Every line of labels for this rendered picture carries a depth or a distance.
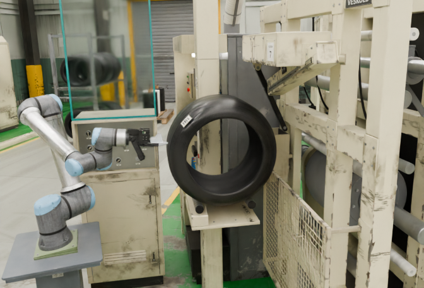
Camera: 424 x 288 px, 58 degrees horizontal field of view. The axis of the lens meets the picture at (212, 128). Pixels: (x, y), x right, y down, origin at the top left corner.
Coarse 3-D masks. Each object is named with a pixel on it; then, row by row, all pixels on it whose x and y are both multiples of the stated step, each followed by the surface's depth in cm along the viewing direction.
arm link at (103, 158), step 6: (96, 150) 192; (102, 150) 191; (108, 150) 192; (96, 156) 190; (102, 156) 192; (108, 156) 194; (102, 162) 193; (108, 162) 196; (96, 168) 192; (102, 168) 196; (108, 168) 197
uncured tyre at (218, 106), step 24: (216, 96) 201; (192, 120) 187; (240, 120) 189; (264, 120) 195; (168, 144) 193; (264, 144) 194; (192, 168) 220; (240, 168) 225; (264, 168) 197; (192, 192) 194; (216, 192) 198; (240, 192) 198
